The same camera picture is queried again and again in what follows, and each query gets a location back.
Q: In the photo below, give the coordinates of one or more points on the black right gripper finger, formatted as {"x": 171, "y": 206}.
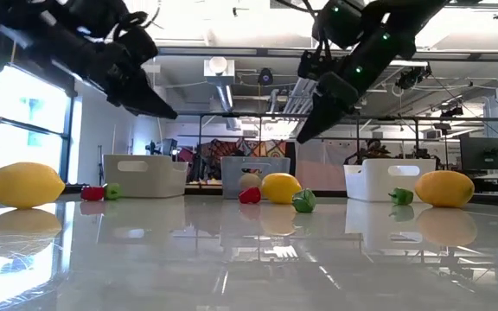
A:
{"x": 327, "y": 116}
{"x": 314, "y": 116}

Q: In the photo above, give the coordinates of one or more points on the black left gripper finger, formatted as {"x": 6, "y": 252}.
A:
{"x": 149, "y": 97}
{"x": 130, "y": 107}

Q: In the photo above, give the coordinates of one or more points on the small green bell pepper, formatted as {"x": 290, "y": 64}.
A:
{"x": 304, "y": 201}
{"x": 400, "y": 196}
{"x": 112, "y": 191}

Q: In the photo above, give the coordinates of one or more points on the small red bell pepper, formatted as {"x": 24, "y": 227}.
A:
{"x": 250, "y": 195}
{"x": 92, "y": 193}

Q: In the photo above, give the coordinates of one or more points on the orange-yellow lemon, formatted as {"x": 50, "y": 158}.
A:
{"x": 445, "y": 188}

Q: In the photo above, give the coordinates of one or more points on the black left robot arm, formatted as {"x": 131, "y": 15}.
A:
{"x": 72, "y": 43}

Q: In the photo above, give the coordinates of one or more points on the white ceiling pipe bundle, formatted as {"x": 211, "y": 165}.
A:
{"x": 294, "y": 97}

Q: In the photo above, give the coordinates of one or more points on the white round column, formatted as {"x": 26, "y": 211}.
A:
{"x": 145, "y": 134}

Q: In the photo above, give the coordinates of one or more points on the black background equipment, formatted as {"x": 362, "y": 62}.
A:
{"x": 158, "y": 147}

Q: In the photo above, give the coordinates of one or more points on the pale partition panel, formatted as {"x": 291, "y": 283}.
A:
{"x": 318, "y": 168}

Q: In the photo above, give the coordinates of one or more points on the person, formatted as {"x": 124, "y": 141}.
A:
{"x": 372, "y": 151}

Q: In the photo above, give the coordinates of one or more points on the beige plastic basket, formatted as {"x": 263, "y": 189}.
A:
{"x": 145, "y": 177}

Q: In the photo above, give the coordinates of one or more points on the white ceiling light strip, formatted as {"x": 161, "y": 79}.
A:
{"x": 404, "y": 63}

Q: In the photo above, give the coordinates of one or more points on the white ceiling dome device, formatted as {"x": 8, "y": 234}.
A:
{"x": 218, "y": 65}

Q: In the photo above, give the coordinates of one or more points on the grey translucent plastic basket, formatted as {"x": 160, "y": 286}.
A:
{"x": 255, "y": 166}

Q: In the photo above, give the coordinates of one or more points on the large dark-framed window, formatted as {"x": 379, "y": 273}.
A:
{"x": 28, "y": 108}

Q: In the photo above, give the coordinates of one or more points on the white plastic basket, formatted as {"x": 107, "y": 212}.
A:
{"x": 387, "y": 185}

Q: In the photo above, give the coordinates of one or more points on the black ceiling spotlight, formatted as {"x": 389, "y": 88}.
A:
{"x": 452, "y": 111}

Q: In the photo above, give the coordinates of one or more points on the black background monitor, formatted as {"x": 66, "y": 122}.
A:
{"x": 484, "y": 153}

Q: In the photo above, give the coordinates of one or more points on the dark background desk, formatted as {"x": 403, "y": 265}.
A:
{"x": 495, "y": 181}

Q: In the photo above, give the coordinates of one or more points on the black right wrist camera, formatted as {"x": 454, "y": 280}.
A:
{"x": 311, "y": 65}

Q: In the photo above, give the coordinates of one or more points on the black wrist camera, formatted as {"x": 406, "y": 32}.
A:
{"x": 138, "y": 43}
{"x": 311, "y": 65}

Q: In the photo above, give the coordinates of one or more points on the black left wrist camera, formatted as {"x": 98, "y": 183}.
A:
{"x": 138, "y": 43}

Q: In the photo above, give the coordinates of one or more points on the silver ceiling duct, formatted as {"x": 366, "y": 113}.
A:
{"x": 383, "y": 80}

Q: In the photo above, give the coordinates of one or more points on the black ceiling camera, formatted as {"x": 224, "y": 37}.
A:
{"x": 265, "y": 77}

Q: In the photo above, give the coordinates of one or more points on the colourful wall tapestry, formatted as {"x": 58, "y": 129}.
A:
{"x": 249, "y": 149}

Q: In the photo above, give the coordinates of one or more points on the black metal rack frame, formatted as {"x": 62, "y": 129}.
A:
{"x": 240, "y": 115}

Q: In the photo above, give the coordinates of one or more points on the grey overhead frame bar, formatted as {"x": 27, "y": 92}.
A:
{"x": 231, "y": 52}

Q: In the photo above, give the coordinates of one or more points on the black aluminium table frame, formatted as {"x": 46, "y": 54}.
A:
{"x": 206, "y": 192}

